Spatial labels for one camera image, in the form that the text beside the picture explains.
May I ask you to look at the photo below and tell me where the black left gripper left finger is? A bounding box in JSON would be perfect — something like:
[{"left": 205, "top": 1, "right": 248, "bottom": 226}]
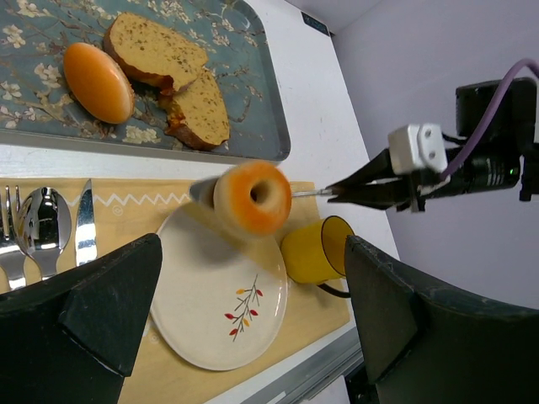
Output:
[{"left": 1, "top": 233, "right": 163, "bottom": 403}]

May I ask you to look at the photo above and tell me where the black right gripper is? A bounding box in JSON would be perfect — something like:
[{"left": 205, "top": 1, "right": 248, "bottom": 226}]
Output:
[{"left": 327, "top": 149, "right": 451, "bottom": 213}]

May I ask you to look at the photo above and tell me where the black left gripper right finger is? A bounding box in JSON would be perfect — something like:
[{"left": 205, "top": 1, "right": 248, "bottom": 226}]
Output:
[{"left": 344, "top": 236, "right": 538, "bottom": 403}]

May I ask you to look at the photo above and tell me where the orange bagel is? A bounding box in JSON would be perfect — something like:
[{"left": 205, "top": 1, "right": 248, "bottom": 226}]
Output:
[{"left": 213, "top": 161, "right": 291, "bottom": 239}]

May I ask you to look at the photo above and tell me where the small toasted bread slice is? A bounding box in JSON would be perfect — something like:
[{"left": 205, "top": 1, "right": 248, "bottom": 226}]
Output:
[{"left": 158, "top": 69, "right": 230, "bottom": 152}]

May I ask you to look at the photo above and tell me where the round orange bread roll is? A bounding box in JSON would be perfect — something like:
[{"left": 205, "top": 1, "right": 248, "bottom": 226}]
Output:
[{"left": 63, "top": 42, "right": 135, "bottom": 125}]

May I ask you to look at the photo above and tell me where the large toasted bread slice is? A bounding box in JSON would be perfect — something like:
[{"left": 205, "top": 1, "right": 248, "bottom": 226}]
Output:
[{"left": 104, "top": 12, "right": 208, "bottom": 95}]

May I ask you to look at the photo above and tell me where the yellow mug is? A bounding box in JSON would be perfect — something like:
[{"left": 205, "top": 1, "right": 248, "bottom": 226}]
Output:
[{"left": 280, "top": 215, "right": 355, "bottom": 299}]

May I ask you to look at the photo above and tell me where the white and yellow plate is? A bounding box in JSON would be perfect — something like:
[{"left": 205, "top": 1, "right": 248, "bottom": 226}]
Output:
[{"left": 151, "top": 202, "right": 288, "bottom": 371}]

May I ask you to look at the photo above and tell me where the blue label right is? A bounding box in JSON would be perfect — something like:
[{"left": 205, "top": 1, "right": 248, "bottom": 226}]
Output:
[{"left": 301, "top": 11, "right": 332, "bottom": 36}]

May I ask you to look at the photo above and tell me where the blue floral serving tray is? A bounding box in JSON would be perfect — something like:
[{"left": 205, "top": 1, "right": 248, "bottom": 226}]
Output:
[{"left": 1, "top": 1, "right": 291, "bottom": 162}]

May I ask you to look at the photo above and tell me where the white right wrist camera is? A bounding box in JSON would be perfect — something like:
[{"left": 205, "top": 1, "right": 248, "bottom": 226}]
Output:
[{"left": 388, "top": 123, "right": 448, "bottom": 174}]

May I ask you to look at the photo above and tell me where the aluminium table rail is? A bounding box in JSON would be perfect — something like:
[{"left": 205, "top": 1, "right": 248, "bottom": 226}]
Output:
[{"left": 201, "top": 332, "right": 367, "bottom": 404}]

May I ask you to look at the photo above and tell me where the silver knife pink handle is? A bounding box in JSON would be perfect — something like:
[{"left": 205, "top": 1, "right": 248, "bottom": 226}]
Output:
[{"left": 75, "top": 179, "right": 98, "bottom": 266}]

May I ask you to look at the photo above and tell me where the silver fork pink handle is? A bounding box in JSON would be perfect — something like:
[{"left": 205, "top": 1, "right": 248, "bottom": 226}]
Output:
[{"left": 1, "top": 185, "right": 27, "bottom": 290}]

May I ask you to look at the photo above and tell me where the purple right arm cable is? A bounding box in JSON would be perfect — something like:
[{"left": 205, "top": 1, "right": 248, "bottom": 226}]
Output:
[{"left": 440, "top": 57, "right": 539, "bottom": 182}]

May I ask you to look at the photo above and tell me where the silver spoon pink handle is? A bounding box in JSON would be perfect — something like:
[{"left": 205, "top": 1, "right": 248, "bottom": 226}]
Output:
[{"left": 17, "top": 187, "right": 72, "bottom": 280}]

